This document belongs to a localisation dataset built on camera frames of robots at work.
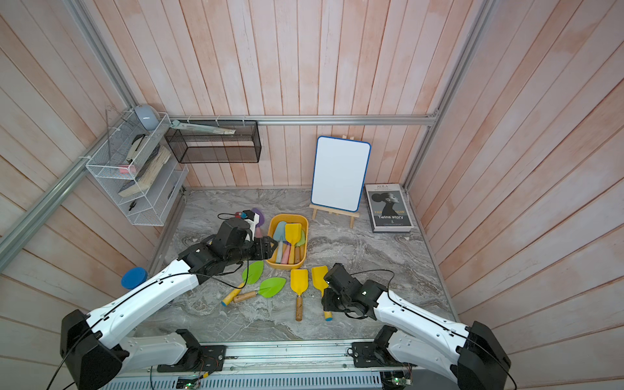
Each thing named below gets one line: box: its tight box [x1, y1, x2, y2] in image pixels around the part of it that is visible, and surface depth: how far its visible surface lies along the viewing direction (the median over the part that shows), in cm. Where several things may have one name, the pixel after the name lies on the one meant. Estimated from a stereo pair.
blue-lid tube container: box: [120, 266, 149, 290], surface depth 72 cm
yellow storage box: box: [288, 213, 309, 270], surface depth 103 cm
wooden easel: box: [308, 203, 360, 230], surface depth 105 cm
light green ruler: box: [169, 119, 237, 135], surface depth 92 cm
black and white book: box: [364, 182, 415, 234], surface depth 109 cm
